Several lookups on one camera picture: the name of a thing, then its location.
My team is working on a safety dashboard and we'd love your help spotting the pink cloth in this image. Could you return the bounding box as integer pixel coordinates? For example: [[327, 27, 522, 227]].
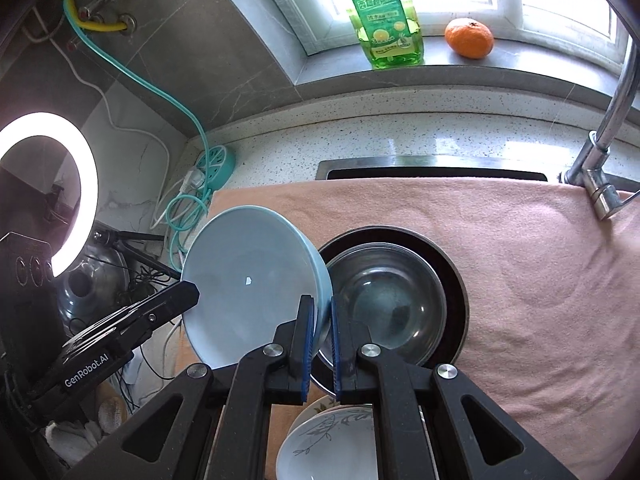
[[210, 176, 640, 480]]

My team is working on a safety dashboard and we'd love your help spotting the teal cable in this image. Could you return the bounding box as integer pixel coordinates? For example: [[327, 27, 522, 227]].
[[62, 0, 211, 271]]

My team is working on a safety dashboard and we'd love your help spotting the black phone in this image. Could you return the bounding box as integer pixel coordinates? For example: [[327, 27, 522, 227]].
[[0, 232, 57, 316]]

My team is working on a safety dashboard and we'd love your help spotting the white cable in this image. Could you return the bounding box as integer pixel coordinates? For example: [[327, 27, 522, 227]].
[[50, 35, 206, 226]]

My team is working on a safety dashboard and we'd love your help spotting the white leaf pattern plate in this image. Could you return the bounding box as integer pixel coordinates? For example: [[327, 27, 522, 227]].
[[276, 402, 376, 480]]

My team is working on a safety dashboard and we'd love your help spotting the person's left hand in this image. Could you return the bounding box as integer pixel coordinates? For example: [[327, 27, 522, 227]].
[[45, 395, 132, 456]]

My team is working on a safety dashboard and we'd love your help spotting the orange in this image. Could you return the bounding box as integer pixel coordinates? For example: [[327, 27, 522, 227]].
[[444, 17, 495, 59]]

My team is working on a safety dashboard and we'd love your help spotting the light blue bowl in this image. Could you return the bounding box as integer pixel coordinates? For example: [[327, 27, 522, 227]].
[[180, 205, 333, 368]]

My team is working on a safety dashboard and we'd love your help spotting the red steel bowl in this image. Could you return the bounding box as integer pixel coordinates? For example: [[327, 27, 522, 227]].
[[324, 242, 448, 366]]

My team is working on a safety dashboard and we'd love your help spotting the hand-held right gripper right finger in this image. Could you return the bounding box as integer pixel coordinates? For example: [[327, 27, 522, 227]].
[[330, 296, 578, 480]]

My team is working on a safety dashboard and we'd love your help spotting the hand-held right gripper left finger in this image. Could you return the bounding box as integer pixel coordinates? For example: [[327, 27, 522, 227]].
[[62, 294, 317, 480]]

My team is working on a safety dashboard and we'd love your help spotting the white window frame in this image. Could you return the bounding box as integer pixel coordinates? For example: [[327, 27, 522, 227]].
[[245, 0, 631, 86]]

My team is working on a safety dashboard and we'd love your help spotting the chrome faucet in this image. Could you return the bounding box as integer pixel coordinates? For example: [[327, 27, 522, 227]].
[[559, 42, 640, 221]]

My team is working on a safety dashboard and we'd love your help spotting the green dish soap bottle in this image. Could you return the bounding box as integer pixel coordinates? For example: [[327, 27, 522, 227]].
[[341, 0, 425, 70]]

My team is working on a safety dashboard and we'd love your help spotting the black tripod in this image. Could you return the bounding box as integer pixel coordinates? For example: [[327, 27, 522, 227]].
[[92, 229, 182, 281]]

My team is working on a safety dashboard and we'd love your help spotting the pink floral plate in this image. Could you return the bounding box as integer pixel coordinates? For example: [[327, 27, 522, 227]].
[[290, 394, 373, 416]]

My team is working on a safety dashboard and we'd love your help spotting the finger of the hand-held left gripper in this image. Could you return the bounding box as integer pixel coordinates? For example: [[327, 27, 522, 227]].
[[62, 281, 201, 356]]

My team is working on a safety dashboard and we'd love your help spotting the yellow hose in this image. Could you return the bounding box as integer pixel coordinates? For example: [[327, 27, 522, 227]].
[[52, 0, 137, 33]]

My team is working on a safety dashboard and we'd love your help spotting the large steel bowl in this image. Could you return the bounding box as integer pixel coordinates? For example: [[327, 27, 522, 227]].
[[310, 227, 471, 396]]

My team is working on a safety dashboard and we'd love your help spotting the teal power strip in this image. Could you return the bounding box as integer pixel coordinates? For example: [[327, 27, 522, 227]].
[[194, 144, 236, 192]]

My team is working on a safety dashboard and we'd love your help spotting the white ring light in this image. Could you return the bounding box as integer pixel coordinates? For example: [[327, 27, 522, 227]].
[[0, 111, 99, 278]]

